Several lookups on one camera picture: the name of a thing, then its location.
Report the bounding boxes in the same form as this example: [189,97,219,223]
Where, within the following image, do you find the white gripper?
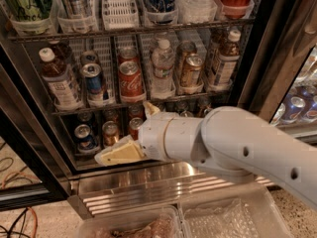
[94,101,178,167]

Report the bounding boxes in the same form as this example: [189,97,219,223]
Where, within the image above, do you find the red bull can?
[81,63,108,101]
[80,50,100,65]

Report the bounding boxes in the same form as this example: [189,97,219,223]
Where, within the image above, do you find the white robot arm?
[95,101,317,208]

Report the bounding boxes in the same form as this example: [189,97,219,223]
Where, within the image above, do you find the front red can bottom shelf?
[129,117,143,140]

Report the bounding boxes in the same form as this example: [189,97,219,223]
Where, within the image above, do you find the front gold can bottom shelf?
[102,121,119,147]

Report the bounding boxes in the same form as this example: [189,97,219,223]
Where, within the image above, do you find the gold can shelf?
[175,41,197,76]
[180,54,204,87]
[102,121,119,147]

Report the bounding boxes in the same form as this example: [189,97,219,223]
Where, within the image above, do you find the front coca-cola can middle shelf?
[119,60,144,102]

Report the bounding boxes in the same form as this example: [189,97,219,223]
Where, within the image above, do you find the front pepsi can bottom shelf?
[74,124,98,151]

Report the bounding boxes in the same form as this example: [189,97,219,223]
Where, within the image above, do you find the steel fridge bottom grille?
[67,161,278,220]

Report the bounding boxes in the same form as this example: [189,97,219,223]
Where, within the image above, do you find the front gold can middle shelf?
[180,54,204,87]

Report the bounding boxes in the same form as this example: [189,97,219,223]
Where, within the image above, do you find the rear coca-cola can middle shelf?
[118,47,139,63]

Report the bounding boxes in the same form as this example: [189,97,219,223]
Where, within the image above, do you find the rear gold can middle shelf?
[175,41,197,76]

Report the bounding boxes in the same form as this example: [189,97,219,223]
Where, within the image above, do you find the empty white basket top shelf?
[101,0,140,30]

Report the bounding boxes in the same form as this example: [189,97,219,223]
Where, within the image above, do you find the clear bottle top shelf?
[176,0,217,24]

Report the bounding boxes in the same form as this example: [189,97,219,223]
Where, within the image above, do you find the right fridge glass door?
[237,0,317,144]

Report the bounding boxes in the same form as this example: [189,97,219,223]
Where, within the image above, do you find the silver can top shelf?
[62,0,92,19]

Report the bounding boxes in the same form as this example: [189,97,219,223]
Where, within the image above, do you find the green can top shelf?
[5,0,53,22]

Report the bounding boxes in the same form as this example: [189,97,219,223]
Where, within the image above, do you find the clear water bottle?
[151,39,175,93]

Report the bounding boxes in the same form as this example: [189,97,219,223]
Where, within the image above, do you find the front left iced tea bottle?
[39,48,82,111]

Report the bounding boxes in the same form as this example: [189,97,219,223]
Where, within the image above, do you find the iced tea bottle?
[208,29,241,87]
[39,48,82,111]
[208,28,228,67]
[49,41,74,63]

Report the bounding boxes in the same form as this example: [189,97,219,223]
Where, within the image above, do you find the left clear plastic bin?
[74,205,184,238]

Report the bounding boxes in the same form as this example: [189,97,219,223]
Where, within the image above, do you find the clear plastic bin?
[74,205,184,238]
[178,182,293,238]

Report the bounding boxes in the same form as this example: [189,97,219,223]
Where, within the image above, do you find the rear left iced tea bottle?
[49,41,74,63]

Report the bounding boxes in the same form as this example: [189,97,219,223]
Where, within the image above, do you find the front right iced tea bottle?
[208,29,241,87]

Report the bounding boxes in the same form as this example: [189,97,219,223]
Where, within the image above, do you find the rear right iced tea bottle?
[208,28,228,67]

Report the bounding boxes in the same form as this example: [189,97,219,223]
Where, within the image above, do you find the right clear plastic bin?
[178,182,293,238]

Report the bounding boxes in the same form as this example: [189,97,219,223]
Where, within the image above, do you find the pepsi cans behind right door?
[270,85,317,126]

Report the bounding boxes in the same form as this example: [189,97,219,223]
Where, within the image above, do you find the orange cable on floor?
[26,205,40,238]

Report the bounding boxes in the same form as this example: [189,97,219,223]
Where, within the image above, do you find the black cable on floor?
[0,206,31,238]

